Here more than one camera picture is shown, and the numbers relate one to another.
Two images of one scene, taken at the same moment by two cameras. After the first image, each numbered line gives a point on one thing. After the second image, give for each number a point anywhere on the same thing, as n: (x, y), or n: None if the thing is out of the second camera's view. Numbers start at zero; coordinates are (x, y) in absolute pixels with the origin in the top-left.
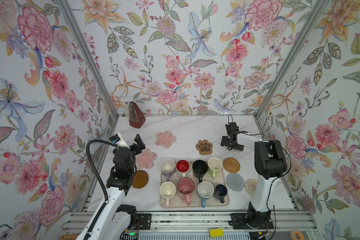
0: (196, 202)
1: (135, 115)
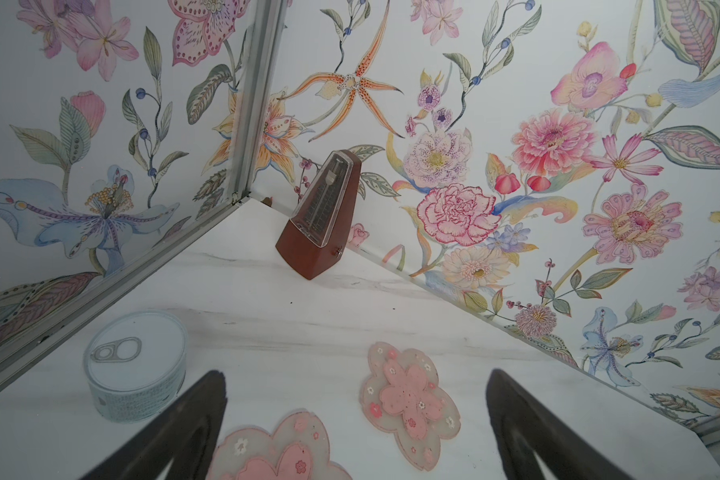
0: None
1: (316, 233)
